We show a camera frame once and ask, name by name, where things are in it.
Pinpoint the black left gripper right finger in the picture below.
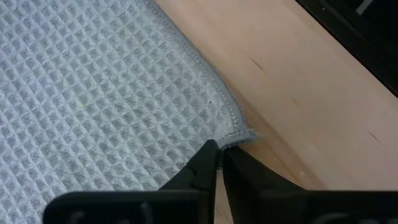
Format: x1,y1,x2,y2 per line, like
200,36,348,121
222,146,398,224

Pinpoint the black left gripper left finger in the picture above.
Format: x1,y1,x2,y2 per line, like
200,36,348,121
42,139,220,224

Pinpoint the grey waffle microfiber towel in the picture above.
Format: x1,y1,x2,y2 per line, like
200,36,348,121
0,0,258,224

